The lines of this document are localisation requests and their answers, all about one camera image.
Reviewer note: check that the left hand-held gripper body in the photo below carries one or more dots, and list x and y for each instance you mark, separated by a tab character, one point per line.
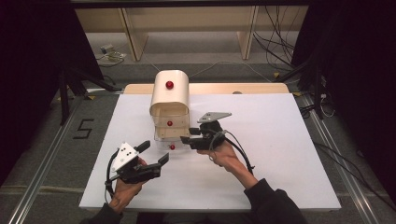
124	157

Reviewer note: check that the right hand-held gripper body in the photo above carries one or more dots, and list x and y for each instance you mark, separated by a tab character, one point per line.
211	116

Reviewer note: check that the low drawer with red knob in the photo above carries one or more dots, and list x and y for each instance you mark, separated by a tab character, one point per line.
169	133

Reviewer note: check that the cream wooden drawer cabinet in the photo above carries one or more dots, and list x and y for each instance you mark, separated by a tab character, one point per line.
169	95

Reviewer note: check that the person's left hand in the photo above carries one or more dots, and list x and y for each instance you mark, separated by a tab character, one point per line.
123	194

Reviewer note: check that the person's right hand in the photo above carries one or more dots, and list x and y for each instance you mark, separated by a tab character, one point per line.
225	155

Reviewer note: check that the shallow drawer with red knob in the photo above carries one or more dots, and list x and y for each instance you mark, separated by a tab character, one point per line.
177	121

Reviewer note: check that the white table board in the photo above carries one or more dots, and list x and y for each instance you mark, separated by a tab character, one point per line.
280	140

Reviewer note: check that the black tripod stand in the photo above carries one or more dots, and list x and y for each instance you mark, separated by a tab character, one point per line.
63	99

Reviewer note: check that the light wooden shelf unit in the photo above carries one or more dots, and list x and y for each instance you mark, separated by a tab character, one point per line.
186	18

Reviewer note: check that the white power strip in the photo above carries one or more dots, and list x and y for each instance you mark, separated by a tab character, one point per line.
107	49

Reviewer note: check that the black metal stand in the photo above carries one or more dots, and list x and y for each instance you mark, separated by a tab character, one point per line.
317	93

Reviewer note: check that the black curtain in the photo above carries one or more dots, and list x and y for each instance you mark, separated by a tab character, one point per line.
31	62
358	62

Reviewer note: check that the aluminium floor rail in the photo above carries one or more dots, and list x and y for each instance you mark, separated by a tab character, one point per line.
37	177
345	177

